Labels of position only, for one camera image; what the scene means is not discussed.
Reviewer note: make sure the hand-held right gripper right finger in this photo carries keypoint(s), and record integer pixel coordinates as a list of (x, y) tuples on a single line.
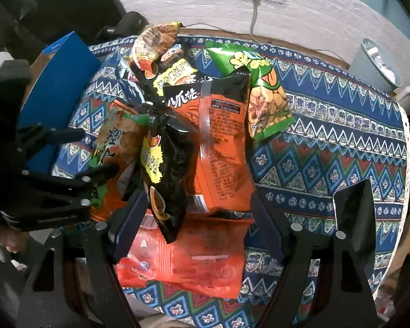
[(268, 229)]

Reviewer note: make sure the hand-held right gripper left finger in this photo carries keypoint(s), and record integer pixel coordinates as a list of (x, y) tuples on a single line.
[(124, 227)]

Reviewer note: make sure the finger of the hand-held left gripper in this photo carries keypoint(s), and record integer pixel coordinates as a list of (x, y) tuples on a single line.
[(58, 135), (71, 186)]

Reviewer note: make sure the blue cardboard box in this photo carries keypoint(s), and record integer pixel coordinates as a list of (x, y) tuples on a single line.
[(54, 85)]

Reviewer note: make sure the orange green snack packet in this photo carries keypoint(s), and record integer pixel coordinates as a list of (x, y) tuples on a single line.
[(118, 133)]

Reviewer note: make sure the black yellow-label snack packet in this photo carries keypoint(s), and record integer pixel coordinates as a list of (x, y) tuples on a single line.
[(176, 71), (170, 177)]

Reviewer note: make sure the red snack packet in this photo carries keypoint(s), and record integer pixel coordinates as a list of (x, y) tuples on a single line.
[(198, 259)]

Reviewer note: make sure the person's left hand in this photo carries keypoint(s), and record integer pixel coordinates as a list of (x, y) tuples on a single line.
[(5, 241)]

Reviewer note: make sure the blue patterned tablecloth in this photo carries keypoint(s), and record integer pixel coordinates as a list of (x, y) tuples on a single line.
[(328, 164)]

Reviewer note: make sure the blue white snack packet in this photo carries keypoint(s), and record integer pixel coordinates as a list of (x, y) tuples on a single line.
[(129, 82)]

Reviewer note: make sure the orange black-top snack packet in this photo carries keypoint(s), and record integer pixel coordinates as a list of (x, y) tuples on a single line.
[(222, 136)]

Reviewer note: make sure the black monitor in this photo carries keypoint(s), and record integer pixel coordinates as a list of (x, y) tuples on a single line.
[(54, 6)]

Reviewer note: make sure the green peanut packet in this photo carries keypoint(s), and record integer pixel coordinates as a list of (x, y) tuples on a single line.
[(266, 99)]

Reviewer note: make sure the orange striped snack packet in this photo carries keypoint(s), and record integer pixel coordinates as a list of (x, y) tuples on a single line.
[(153, 42)]

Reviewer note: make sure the white plastic container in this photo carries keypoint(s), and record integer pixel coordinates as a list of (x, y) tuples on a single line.
[(408, 99)]

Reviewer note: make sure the light blue trash bin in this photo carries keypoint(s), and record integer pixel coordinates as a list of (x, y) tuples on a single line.
[(372, 65)]

